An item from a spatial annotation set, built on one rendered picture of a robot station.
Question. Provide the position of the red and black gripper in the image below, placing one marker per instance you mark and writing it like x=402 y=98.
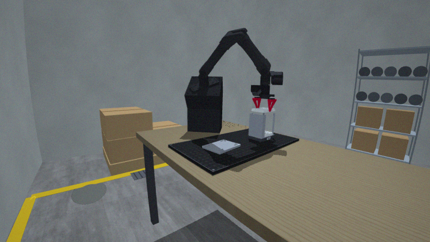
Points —
x=273 y=100

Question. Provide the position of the white well plate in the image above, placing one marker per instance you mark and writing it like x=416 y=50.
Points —
x=267 y=133
x=261 y=110

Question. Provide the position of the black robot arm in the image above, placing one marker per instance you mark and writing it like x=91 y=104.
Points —
x=263 y=66

